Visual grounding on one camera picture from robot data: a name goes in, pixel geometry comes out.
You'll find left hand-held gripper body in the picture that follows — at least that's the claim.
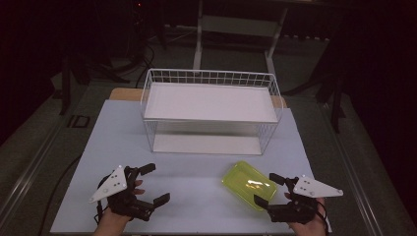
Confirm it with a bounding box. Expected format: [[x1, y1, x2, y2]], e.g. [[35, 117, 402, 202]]
[[88, 165, 155, 222]]

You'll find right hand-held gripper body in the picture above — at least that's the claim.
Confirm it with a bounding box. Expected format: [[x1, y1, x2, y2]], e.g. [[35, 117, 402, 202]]
[[267, 174, 344, 226]]

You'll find white metal stand frame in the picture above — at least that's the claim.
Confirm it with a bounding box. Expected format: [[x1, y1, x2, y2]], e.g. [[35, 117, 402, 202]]
[[192, 0, 290, 77]]

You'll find person's right hand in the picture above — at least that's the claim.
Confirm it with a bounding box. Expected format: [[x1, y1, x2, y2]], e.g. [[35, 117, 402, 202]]
[[283, 192, 328, 234]]

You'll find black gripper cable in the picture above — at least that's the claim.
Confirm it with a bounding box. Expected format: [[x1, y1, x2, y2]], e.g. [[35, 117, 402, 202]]
[[315, 200, 330, 236], [93, 200, 110, 225]]

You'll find black floor bracket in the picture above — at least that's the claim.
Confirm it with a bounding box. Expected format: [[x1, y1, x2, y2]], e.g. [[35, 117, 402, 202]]
[[66, 114, 91, 129]]

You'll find yellow-green plastic tray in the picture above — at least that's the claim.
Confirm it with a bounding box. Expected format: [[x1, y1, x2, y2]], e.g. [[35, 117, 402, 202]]
[[221, 159, 278, 212]]

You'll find light blue table mat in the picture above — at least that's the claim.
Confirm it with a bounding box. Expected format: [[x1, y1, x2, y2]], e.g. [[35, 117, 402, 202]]
[[49, 99, 332, 235]]

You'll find white wire shelf rack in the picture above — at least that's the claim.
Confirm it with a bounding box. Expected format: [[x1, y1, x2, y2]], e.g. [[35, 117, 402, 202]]
[[140, 67, 285, 156]]

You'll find metal floor rail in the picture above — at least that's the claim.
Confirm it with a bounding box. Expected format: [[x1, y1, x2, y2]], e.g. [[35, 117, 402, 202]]
[[0, 122, 68, 217], [318, 102, 386, 236]]

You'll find black floor cable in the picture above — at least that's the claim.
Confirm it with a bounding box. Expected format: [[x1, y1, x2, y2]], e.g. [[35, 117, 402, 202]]
[[36, 154, 83, 236]]

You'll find black metal stand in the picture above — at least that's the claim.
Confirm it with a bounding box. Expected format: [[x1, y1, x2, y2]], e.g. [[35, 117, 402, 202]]
[[58, 53, 132, 116], [280, 30, 348, 135]]

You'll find bundle of dark cables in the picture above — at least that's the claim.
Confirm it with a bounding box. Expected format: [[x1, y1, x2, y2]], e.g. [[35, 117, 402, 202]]
[[109, 40, 157, 89]]

